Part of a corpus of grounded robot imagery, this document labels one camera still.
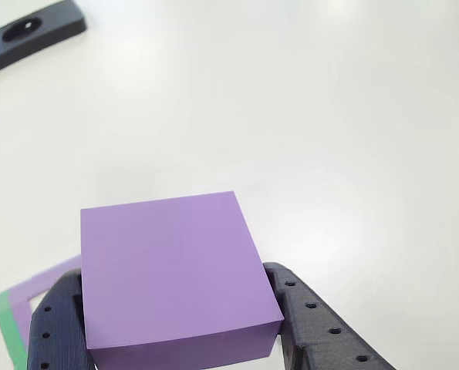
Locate purple block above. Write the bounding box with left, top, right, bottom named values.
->
left=79, top=190, right=285, bottom=370

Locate purple square frame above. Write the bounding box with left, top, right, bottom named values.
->
left=8, top=254, right=83, bottom=342

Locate green square frame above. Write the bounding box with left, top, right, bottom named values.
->
left=0, top=291, right=29, bottom=370

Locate black power strip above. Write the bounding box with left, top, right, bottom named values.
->
left=0, top=0, right=87, bottom=80

